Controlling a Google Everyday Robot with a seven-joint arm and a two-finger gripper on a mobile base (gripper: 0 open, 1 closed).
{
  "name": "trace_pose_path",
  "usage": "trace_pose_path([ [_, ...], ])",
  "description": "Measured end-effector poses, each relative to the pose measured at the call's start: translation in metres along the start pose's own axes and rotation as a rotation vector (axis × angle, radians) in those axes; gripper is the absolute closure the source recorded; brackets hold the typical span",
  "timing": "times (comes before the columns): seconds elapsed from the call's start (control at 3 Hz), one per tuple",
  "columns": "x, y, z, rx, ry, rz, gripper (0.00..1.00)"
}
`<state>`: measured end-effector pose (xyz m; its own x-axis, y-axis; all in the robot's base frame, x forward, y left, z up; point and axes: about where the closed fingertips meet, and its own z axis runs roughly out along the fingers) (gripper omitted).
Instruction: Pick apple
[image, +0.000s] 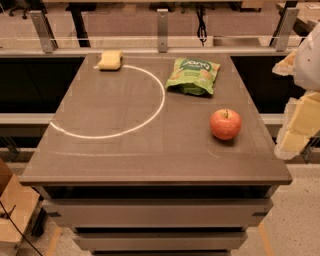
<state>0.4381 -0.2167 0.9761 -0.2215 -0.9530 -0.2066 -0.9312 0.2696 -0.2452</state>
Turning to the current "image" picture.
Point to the grey drawer cabinet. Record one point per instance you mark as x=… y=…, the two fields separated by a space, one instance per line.
x=133 y=168

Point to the middle metal bracket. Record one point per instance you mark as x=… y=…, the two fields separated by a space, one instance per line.
x=162 y=23

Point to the green snack bag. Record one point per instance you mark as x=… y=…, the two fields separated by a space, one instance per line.
x=193 y=76

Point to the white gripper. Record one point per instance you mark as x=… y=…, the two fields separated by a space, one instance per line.
x=309 y=65

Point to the left metal bracket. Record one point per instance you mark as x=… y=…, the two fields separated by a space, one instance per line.
x=44 y=32

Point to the cardboard box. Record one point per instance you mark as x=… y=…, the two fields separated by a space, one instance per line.
x=17 y=207

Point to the black desk leg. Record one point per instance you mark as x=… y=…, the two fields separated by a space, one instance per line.
x=81 y=33

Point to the red apple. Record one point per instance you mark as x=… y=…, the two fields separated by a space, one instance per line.
x=225 y=124

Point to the right metal bracket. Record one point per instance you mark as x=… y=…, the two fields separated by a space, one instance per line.
x=288 y=20

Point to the yellow sponge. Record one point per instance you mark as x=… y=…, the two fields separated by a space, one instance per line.
x=110 y=60

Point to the metal bracket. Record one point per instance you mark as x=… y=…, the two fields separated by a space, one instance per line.
x=288 y=20
x=44 y=32
x=162 y=23

